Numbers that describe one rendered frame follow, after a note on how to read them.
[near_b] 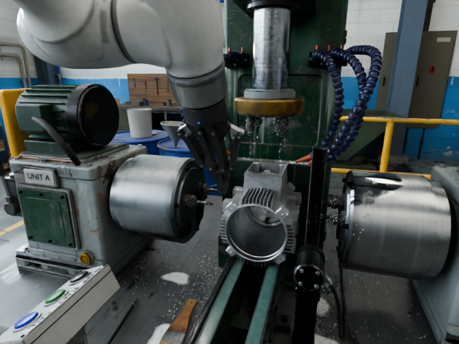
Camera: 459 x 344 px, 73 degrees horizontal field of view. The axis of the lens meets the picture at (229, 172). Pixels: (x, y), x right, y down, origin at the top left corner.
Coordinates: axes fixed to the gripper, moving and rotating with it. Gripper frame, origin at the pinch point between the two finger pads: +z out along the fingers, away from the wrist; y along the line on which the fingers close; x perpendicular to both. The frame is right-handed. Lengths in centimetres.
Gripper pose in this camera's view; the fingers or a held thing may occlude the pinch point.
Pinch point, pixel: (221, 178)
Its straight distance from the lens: 65.6
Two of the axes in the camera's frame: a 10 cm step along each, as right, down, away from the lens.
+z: 1.4, 6.8, 7.2
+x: -2.4, 7.2, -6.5
